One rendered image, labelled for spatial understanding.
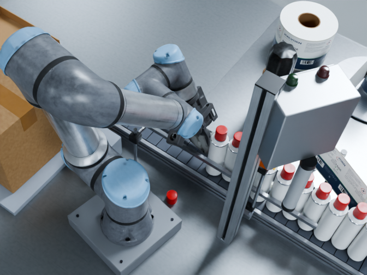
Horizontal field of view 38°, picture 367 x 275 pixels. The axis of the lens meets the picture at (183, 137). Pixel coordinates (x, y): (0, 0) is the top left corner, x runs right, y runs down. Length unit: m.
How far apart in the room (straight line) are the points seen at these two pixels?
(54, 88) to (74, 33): 1.09
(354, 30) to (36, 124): 2.46
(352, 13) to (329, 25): 1.77
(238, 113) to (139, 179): 0.55
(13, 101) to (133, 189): 0.42
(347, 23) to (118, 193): 2.54
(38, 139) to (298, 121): 0.81
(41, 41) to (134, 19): 1.09
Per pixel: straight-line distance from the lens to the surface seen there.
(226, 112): 1.76
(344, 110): 1.10
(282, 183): 1.44
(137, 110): 1.11
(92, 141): 1.31
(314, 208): 1.46
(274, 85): 1.02
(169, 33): 2.06
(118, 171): 1.33
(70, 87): 0.99
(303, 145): 1.14
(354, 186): 1.53
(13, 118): 1.46
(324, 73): 1.08
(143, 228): 1.45
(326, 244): 1.58
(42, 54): 1.03
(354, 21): 3.63
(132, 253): 1.47
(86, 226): 1.52
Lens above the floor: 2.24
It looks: 54 degrees down
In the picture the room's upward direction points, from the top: 6 degrees clockwise
